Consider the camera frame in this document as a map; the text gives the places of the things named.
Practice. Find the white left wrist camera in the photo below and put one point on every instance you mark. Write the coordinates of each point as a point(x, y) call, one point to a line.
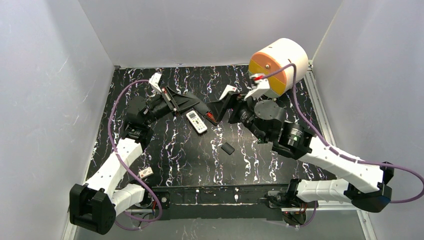
point(154, 82)

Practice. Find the small white red remote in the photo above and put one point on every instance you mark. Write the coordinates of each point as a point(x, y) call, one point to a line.
point(146, 172)

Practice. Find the black base bar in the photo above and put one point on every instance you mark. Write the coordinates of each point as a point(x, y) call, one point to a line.
point(248, 201)

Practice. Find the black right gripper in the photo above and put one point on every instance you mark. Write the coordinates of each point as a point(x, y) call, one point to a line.
point(233, 106)

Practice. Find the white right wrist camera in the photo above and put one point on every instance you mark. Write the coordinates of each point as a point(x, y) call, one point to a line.
point(260, 85)

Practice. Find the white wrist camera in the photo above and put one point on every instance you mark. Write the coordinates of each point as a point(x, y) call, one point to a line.
point(260, 85)
point(154, 82)

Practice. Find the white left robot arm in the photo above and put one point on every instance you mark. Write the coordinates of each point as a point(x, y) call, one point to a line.
point(95, 204)

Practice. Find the black remote battery cover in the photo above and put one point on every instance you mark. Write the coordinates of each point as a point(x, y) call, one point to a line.
point(227, 148)

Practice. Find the white remote with red button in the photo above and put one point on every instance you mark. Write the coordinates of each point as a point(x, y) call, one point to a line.
point(228, 88)

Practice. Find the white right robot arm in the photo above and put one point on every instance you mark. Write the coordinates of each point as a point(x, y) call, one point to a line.
point(363, 185)

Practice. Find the beige remote control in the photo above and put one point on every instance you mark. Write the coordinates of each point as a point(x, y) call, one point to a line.
point(196, 122)

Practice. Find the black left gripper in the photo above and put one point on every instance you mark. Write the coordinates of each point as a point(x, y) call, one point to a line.
point(172, 103)

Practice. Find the black cylindrical remote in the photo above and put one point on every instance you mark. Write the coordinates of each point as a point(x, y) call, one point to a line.
point(203, 109)

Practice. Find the red orange battery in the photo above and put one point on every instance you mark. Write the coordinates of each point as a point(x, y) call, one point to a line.
point(210, 116)

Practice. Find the round drawer cabinet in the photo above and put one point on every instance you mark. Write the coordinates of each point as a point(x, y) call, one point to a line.
point(275, 56)

